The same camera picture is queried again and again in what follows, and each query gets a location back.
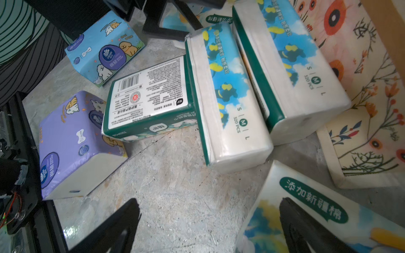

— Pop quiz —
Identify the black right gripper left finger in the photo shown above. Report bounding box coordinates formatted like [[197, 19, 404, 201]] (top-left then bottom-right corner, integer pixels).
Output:
[[69, 198, 141, 253]]

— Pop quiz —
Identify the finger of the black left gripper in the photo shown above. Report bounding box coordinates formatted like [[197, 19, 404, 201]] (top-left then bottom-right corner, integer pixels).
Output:
[[142, 0, 202, 41]]

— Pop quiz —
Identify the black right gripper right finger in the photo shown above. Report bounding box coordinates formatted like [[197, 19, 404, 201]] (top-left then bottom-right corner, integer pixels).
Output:
[[279, 198, 355, 253]]

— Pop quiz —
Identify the purple puppy tissue pack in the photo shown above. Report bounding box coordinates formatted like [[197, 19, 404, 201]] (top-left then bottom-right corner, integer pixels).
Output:
[[39, 91, 128, 200]]

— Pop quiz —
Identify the green blue tissue pack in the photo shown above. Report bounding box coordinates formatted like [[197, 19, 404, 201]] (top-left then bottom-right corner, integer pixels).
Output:
[[232, 1, 351, 145]]

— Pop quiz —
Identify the floral canvas tote bag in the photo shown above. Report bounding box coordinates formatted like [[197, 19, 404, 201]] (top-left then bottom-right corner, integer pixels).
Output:
[[291, 1, 405, 189]]

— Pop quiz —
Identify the light blue puppy tissue pack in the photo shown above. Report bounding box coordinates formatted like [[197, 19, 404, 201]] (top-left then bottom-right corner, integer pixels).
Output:
[[65, 11, 145, 87]]

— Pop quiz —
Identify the green barcode tissue pack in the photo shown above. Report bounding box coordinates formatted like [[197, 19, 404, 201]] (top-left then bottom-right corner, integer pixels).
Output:
[[101, 55, 197, 142]]

